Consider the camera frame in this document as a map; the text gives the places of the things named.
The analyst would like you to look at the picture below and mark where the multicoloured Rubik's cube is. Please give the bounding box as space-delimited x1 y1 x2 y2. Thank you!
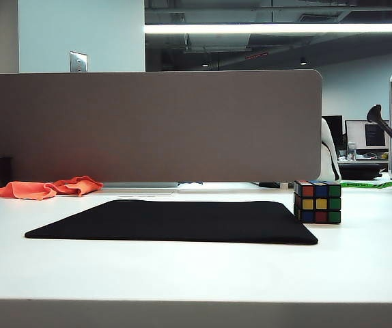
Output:
293 180 342 226

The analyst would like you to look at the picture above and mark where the black mouse pad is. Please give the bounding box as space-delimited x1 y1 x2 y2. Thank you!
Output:
24 200 319 246

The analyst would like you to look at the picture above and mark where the dark unlit monitor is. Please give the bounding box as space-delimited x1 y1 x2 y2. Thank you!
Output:
322 115 344 144

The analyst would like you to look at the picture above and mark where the long ceiling light strip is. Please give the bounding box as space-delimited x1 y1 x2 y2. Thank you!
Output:
144 23 392 34

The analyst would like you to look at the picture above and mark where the lit computer monitor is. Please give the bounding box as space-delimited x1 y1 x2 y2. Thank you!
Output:
345 120 391 150

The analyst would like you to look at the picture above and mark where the black padded case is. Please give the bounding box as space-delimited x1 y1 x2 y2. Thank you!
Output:
337 163 383 180

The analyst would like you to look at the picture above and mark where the orange cloth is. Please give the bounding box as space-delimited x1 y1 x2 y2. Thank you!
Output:
0 176 104 201

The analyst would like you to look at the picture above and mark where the dark cone-shaped stand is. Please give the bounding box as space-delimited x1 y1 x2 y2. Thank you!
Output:
367 104 392 156

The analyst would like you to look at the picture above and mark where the silver divider mounting rail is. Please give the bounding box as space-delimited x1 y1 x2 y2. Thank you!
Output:
102 182 180 189

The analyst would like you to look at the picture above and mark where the white bag with black straps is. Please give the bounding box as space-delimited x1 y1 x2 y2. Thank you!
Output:
320 117 342 182

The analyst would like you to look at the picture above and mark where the metal wall plate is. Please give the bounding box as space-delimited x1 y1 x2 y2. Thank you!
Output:
69 51 89 73

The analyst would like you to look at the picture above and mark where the green printed strap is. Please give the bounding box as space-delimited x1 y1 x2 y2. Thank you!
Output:
340 181 392 189

